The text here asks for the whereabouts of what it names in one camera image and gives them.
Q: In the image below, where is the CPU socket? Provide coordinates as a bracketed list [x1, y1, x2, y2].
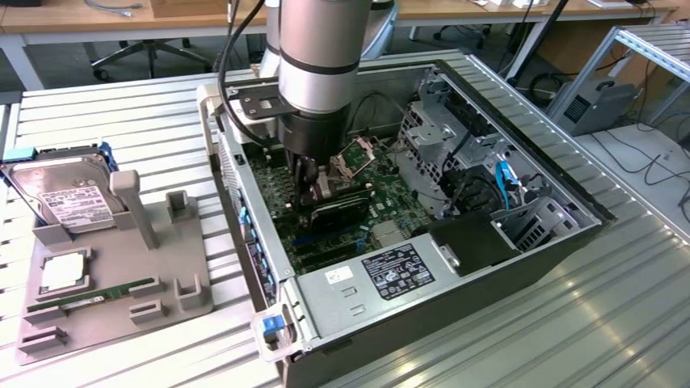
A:
[316, 163, 358, 198]

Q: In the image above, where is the blue flat wire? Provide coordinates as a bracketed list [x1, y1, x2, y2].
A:
[492, 159, 519, 212]

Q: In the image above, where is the silver chipset heat sink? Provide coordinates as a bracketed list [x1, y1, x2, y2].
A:
[370, 223, 412, 248]

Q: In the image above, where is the black slanted pole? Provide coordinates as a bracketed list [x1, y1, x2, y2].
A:
[506, 0, 570, 84]

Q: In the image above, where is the graphics card with black fan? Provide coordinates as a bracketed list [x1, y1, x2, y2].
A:
[300, 196, 374, 237]

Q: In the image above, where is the metal socket cover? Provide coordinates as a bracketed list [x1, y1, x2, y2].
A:
[332, 135, 382, 179]

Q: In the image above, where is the open black PC case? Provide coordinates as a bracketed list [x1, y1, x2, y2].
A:
[196, 59, 619, 388]

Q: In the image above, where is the black camera cable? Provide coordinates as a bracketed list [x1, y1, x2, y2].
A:
[216, 0, 271, 146]

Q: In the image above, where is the black wire bundle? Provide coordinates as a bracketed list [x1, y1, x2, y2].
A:
[439, 163, 511, 217]

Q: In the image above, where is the silver CPU chip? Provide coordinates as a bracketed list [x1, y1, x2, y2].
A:
[39, 253, 92, 293]

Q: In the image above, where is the wooden desk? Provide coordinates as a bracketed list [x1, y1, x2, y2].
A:
[0, 0, 271, 93]
[396, 0, 682, 78]

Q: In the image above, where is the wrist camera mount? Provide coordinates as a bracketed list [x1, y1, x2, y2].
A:
[228, 85, 296, 146]

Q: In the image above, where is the black expansion slot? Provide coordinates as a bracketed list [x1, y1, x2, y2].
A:
[299, 251, 362, 274]
[295, 241, 358, 262]

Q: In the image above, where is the black office chair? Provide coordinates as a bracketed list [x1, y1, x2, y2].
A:
[88, 36, 216, 81]
[430, 23, 492, 50]

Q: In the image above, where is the black looped cable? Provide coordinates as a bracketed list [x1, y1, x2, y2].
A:
[348, 92, 404, 137]

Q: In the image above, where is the green RAM stick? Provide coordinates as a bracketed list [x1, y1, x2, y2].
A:
[25, 277, 156, 313]
[336, 186, 375, 203]

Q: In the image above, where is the grey network cable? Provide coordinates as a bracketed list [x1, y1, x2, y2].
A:
[83, 0, 145, 18]

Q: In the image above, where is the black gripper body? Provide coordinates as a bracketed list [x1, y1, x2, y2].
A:
[279, 104, 351, 166]

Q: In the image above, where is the metal disk bay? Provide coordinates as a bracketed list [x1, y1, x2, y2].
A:
[491, 196, 582, 252]

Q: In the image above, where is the blue case latch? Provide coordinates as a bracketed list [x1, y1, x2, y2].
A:
[259, 314, 286, 337]

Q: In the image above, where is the metal drive cage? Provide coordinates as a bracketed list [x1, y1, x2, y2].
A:
[396, 99, 490, 215]

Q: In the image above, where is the blue disk caddy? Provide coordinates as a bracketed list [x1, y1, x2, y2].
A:
[0, 137, 120, 191]

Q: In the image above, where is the grey controller box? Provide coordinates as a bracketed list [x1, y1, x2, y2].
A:
[547, 78, 642, 137]

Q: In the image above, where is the green motherboard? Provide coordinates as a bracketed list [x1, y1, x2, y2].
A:
[244, 135, 435, 276]

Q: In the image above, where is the grey power supply unit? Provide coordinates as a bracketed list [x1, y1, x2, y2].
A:
[290, 233, 466, 340]

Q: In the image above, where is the black plastic fan shroud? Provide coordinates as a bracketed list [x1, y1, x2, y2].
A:
[412, 213, 523, 278]

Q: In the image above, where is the aluminium frame table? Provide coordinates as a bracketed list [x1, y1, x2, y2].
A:
[559, 22, 690, 124]

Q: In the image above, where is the grey parts rack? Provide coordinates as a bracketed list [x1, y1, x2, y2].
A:
[13, 169, 217, 367]

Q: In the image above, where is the silver hard disk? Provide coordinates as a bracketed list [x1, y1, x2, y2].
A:
[0, 155, 124, 236]

